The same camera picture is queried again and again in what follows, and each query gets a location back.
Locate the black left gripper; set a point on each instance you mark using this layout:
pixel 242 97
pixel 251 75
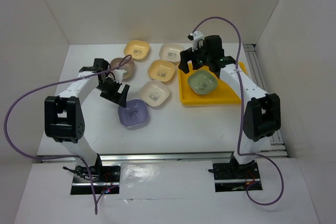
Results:
pixel 111 96

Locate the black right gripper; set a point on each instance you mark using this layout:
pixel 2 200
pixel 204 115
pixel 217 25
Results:
pixel 188 55

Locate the green panda plate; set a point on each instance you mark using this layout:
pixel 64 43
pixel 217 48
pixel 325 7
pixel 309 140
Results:
pixel 202 82

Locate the purple panda plate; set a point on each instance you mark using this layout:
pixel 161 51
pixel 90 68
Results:
pixel 134 114

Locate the cream panda plate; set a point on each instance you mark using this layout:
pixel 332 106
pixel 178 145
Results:
pixel 171 52
pixel 154 93

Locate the brown panda plate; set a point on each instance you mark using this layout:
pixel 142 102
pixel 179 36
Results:
pixel 127 68

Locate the yellow panda plate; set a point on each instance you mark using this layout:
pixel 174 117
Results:
pixel 162 70
pixel 137 49

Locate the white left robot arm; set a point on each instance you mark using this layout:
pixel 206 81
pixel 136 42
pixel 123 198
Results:
pixel 64 120

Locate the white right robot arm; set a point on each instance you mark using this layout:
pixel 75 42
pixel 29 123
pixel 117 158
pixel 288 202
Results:
pixel 260 111

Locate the yellow plastic bin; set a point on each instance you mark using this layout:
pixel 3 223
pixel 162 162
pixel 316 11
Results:
pixel 223 94

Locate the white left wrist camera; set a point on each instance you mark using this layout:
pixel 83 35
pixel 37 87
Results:
pixel 117 75

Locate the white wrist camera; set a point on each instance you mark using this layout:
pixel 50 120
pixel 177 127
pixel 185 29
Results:
pixel 117 75
pixel 197 39

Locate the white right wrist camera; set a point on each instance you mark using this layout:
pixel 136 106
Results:
pixel 197 39

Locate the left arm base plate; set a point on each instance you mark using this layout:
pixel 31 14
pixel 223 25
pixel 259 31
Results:
pixel 107 182

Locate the aluminium front rail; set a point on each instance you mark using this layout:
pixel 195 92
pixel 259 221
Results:
pixel 171 157

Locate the aluminium side rail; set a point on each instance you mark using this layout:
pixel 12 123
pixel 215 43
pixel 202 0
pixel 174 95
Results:
pixel 273 145

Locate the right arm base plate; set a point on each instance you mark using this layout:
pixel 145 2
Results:
pixel 225 180

